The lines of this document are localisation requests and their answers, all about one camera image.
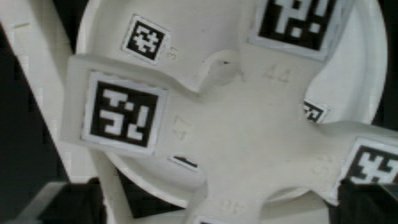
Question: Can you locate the white cross-shaped table base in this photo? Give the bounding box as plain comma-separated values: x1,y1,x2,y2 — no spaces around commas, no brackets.
58,0,398,224

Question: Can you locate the white round table top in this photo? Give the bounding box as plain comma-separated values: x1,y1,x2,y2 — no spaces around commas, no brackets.
73,0,389,214

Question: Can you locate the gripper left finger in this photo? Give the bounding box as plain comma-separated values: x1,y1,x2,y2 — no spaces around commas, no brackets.
14,178,106,224

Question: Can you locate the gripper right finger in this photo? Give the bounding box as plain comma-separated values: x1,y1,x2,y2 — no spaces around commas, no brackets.
329,180,398,224

